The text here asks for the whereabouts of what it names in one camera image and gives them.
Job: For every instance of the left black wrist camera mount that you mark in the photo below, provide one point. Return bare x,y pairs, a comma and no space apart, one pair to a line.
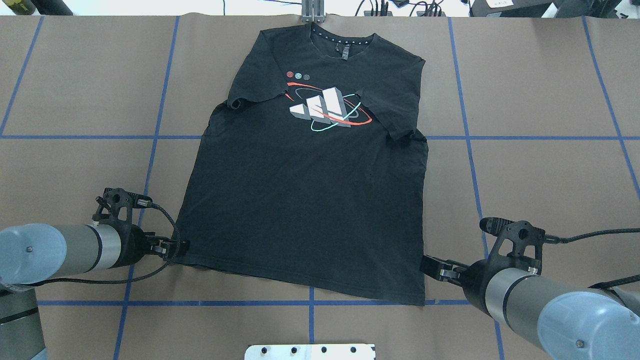
116,206

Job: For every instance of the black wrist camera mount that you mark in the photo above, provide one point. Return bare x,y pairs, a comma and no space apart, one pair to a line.
518,245
116,206

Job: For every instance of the black box white label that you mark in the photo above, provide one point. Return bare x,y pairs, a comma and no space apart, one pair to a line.
509,8

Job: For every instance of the black water bottle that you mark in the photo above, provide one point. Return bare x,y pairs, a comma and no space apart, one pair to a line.
52,7

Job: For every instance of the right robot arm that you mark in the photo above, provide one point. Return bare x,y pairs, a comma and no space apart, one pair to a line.
567,322

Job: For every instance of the black yellow bottle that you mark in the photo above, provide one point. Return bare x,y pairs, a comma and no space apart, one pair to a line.
20,7

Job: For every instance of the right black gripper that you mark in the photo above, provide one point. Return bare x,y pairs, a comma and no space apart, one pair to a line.
475,281

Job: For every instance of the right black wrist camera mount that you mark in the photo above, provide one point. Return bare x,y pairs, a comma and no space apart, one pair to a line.
518,245

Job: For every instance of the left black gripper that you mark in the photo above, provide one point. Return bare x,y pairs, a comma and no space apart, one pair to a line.
132,246

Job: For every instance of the aluminium frame post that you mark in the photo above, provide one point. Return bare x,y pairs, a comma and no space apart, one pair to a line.
313,11

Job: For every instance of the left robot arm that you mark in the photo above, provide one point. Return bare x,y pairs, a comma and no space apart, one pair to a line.
37,254

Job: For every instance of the black printed t-shirt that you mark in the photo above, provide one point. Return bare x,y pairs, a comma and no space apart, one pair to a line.
312,170

